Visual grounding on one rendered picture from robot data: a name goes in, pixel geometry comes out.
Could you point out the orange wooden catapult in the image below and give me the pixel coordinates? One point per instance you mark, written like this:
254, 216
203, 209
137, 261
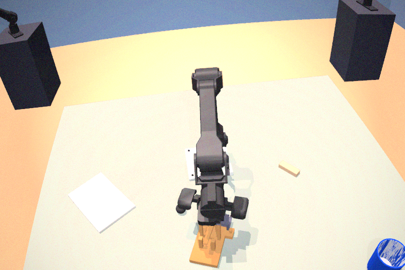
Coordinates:
209, 242

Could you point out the tan rectangular block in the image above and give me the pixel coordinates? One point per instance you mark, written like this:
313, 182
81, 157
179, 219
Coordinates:
289, 168

